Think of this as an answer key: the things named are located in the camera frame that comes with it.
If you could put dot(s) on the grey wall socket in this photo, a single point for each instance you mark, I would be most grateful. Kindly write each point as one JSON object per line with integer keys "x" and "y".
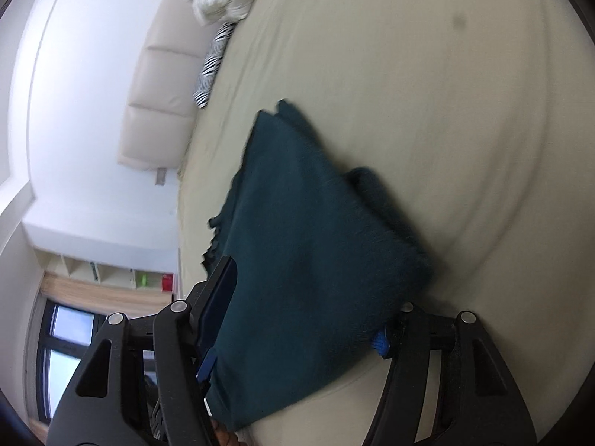
{"x": 160, "y": 176}

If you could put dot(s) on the zebra print pillow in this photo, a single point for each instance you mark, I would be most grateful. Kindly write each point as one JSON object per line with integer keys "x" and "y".
{"x": 211, "y": 69}

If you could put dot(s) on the green plastic item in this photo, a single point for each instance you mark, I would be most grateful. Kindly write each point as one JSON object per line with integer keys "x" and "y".
{"x": 144, "y": 279}

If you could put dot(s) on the black framed window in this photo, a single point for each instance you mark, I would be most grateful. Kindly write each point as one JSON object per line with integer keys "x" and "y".
{"x": 65, "y": 367}

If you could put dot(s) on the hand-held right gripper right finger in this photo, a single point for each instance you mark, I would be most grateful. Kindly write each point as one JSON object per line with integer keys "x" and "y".
{"x": 381, "y": 344}

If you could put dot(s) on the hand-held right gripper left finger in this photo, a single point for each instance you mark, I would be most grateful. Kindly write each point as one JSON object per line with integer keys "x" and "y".
{"x": 218, "y": 306}

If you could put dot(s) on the white wall shelf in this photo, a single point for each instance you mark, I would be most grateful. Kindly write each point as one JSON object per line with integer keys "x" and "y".
{"x": 111, "y": 274}

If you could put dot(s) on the bed with beige sheet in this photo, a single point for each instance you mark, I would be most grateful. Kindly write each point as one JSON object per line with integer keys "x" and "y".
{"x": 441, "y": 102}

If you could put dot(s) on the beige curtain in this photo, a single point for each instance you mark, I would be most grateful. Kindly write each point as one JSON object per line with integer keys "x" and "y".
{"x": 93, "y": 295}

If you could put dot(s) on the cream padded headboard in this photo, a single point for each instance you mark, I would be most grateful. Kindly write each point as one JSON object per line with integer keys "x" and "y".
{"x": 158, "y": 93}

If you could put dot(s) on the red box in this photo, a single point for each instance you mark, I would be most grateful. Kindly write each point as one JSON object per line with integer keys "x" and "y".
{"x": 167, "y": 283}

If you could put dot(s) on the dark green sweater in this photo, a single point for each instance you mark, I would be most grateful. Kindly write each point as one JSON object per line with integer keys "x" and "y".
{"x": 302, "y": 241}

